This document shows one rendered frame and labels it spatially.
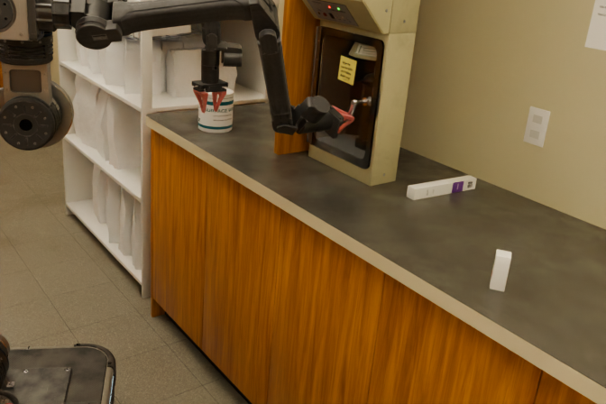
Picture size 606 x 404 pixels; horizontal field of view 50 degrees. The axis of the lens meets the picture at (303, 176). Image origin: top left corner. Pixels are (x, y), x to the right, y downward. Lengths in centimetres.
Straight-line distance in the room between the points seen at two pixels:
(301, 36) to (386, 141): 46
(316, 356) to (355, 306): 28
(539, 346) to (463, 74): 117
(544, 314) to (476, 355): 17
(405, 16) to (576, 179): 70
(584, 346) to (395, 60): 97
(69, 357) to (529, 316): 157
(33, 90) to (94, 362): 99
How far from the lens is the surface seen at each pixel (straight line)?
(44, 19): 152
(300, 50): 219
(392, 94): 198
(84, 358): 242
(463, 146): 231
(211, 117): 243
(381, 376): 177
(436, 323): 157
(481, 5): 225
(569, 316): 151
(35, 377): 233
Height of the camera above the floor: 164
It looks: 20 degrees down
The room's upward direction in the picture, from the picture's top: 5 degrees clockwise
